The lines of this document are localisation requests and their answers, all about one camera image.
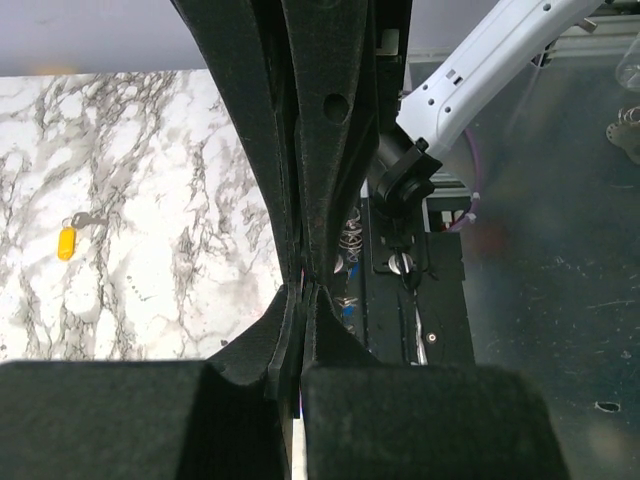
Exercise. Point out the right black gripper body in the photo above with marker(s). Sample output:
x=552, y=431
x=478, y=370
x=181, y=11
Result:
x=391, y=25

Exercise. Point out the blue key tag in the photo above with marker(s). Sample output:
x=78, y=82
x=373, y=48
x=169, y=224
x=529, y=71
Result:
x=347, y=312
x=352, y=272

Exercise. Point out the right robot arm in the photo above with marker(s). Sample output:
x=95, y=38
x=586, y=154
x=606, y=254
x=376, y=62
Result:
x=437, y=111

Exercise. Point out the silver key on yellow tag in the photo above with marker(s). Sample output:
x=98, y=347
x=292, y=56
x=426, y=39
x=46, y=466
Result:
x=81, y=220

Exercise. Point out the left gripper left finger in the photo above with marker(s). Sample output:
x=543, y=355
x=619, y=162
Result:
x=226, y=417

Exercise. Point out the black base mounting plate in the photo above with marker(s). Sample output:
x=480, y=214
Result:
x=413, y=307

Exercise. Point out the yellow key tag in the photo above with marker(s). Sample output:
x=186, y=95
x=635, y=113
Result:
x=66, y=243

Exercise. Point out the grey large key ring holder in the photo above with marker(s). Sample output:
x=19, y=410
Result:
x=350, y=243

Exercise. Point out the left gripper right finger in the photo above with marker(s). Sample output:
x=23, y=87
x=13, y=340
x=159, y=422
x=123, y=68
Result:
x=367, y=420

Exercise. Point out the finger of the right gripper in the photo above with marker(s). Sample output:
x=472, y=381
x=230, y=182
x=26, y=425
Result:
x=245, y=47
x=333, y=53

